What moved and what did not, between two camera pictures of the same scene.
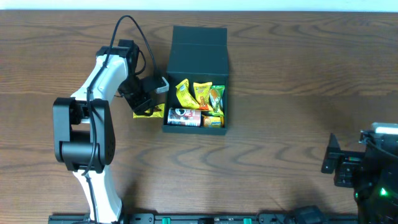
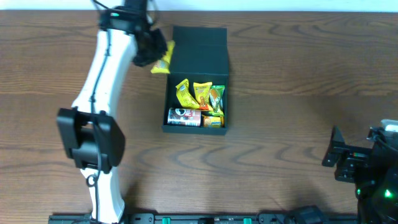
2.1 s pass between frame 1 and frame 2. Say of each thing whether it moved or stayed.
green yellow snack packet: stayed
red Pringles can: stayed
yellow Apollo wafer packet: moved
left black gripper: moved
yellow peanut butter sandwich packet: stayed
